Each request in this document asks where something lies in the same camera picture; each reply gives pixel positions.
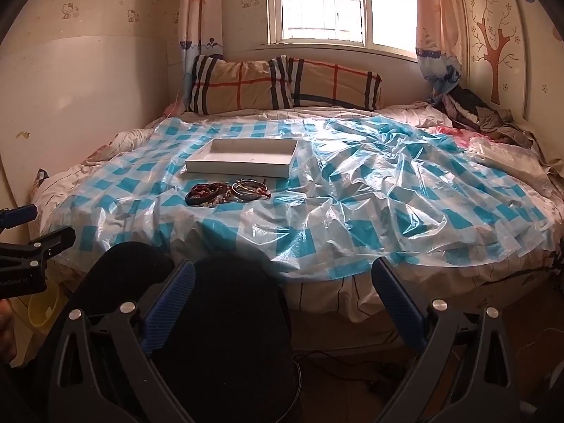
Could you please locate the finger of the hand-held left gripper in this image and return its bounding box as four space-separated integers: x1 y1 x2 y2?
0 226 76 271
0 204 39 231

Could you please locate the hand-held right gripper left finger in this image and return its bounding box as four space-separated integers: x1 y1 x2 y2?
46 261 197 423

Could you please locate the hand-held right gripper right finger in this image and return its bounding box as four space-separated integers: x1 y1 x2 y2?
372 257 523 423

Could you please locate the dark bangle with red bead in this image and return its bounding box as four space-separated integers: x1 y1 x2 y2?
185 184 221 207

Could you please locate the silver bangle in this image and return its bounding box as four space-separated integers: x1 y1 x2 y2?
232 179 265 202

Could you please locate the white shallow cardboard box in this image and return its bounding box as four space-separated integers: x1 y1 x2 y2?
184 138 299 179

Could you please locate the person's left hand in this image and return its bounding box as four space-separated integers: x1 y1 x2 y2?
0 302 18 364

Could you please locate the yellow plastic bin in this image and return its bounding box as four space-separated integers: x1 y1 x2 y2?
27 281 62 328

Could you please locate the blue checked plastic sheet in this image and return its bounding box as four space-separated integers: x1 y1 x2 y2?
57 112 558 280

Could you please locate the white round-cornered board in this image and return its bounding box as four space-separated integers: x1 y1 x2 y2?
0 35 171 177

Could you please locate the pile of dark clothes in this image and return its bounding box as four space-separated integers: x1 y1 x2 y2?
434 84 537 149

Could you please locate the beige plaid pillow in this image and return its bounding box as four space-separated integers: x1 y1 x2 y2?
269 56 382 111
187 55 292 114

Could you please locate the wardrobe with tree decal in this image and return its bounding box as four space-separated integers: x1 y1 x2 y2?
457 0 564 121

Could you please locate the printed curtain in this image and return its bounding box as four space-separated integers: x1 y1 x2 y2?
176 0 226 106
413 0 464 98

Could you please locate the black floor cable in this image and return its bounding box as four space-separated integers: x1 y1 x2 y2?
291 349 410 406

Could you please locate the window with white frame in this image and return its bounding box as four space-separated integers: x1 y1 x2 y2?
265 0 420 61

